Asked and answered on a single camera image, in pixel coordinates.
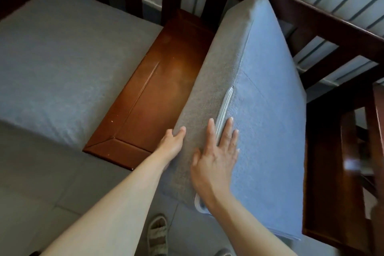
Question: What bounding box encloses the person's left hand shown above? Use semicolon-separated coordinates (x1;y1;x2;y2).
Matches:
154;126;186;171

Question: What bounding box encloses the person's right hand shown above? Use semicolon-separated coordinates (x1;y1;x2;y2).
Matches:
190;117;240;208

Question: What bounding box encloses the dark wooden sofa with console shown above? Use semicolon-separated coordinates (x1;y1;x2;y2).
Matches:
0;0;384;256

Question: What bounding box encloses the grey seat cushion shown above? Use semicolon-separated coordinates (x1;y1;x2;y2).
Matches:
0;0;164;151
159;0;307;241

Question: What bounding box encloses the person's left forearm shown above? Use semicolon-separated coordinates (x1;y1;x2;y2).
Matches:
40;156;167;256

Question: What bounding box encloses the person's right forearm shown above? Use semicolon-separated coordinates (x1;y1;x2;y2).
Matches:
207;190;298;256

